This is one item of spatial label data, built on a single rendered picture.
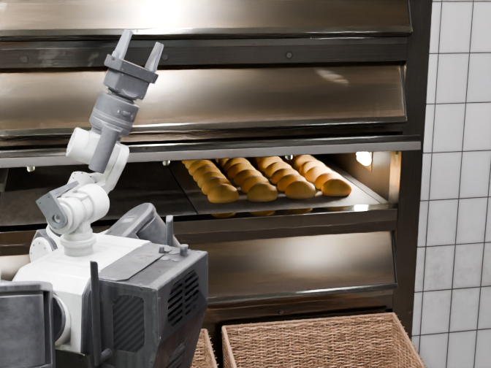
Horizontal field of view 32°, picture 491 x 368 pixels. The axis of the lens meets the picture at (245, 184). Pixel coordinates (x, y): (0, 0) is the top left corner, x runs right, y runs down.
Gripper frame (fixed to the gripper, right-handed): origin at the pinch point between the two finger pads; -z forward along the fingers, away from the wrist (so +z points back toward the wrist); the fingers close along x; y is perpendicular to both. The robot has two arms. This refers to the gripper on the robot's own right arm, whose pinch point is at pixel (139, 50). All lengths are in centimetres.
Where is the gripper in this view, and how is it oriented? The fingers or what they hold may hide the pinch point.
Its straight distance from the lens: 183.0
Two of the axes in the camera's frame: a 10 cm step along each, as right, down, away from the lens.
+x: -7.1, -2.2, -6.7
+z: -3.8, 9.2, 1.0
